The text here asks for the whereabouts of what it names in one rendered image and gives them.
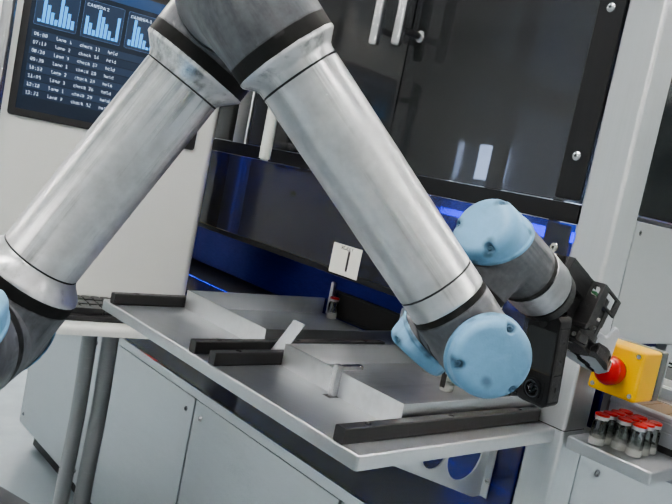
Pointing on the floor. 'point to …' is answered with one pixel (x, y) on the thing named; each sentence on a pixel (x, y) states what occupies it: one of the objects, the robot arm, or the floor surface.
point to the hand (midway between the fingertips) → (597, 370)
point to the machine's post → (606, 226)
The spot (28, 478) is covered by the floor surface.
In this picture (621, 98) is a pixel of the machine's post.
